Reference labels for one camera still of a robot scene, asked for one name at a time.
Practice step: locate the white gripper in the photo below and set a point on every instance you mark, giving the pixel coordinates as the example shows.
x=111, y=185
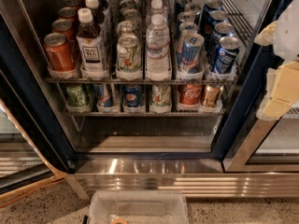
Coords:
x=289, y=36

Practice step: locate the front pepsi can top shelf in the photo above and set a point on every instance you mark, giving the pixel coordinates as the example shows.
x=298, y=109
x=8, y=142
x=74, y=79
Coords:
x=225, y=55

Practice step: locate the pepsi can shelf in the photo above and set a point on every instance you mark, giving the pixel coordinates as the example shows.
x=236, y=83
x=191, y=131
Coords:
x=225, y=55
x=220, y=30
x=133, y=95
x=215, y=17
x=209, y=6

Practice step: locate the gold can lower shelf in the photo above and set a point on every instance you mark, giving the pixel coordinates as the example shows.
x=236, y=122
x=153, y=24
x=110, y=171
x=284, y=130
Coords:
x=210, y=96

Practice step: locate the coca cola can lower shelf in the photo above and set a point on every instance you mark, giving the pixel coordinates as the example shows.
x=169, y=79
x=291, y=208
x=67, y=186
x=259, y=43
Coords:
x=189, y=94

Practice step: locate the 7up can lower shelf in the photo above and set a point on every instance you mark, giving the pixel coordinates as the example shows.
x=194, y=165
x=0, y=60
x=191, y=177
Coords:
x=160, y=95

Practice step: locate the pepsi can lower shelf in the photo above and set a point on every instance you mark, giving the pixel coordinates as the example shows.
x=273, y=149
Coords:
x=133, y=95

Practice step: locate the front 7up can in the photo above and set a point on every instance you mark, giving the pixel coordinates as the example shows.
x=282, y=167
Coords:
x=129, y=53

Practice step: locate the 7up can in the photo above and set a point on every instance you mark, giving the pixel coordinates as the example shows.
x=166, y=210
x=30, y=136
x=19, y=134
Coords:
x=126, y=27
x=129, y=53

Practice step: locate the blue can lower shelf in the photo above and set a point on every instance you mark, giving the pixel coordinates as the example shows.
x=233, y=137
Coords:
x=104, y=94

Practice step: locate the green can lower shelf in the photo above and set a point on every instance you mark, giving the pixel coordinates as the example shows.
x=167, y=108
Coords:
x=77, y=95

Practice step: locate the orange soda can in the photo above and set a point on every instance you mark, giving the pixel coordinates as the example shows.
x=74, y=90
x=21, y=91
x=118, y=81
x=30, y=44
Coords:
x=59, y=52
x=65, y=27
x=68, y=13

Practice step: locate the front orange soda can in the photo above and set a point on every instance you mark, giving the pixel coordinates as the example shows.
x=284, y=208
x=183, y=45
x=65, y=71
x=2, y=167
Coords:
x=59, y=52

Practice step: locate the glass fridge door left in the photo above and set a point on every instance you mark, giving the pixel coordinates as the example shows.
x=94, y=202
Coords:
x=23, y=166

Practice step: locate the front water bottle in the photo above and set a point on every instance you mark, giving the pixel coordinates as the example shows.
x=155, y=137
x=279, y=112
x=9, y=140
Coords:
x=157, y=41

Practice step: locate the water bottle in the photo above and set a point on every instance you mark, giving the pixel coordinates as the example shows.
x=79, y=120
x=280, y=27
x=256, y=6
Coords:
x=156, y=7
x=157, y=41

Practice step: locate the tea bottle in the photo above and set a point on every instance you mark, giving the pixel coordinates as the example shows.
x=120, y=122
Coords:
x=99, y=10
x=90, y=42

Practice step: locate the front tea bottle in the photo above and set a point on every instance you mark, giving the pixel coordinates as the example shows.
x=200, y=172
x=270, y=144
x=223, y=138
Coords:
x=90, y=42

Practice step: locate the clear plastic bin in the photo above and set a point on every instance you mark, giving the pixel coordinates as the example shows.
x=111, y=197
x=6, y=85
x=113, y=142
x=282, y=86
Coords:
x=138, y=207

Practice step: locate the lower wire shelf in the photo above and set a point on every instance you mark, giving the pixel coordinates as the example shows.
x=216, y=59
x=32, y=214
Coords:
x=183, y=113

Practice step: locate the wire shelf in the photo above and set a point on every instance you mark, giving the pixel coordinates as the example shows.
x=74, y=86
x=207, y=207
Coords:
x=139, y=81
x=183, y=113

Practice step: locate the top wire shelf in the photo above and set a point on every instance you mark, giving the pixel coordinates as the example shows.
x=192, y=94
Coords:
x=139, y=81

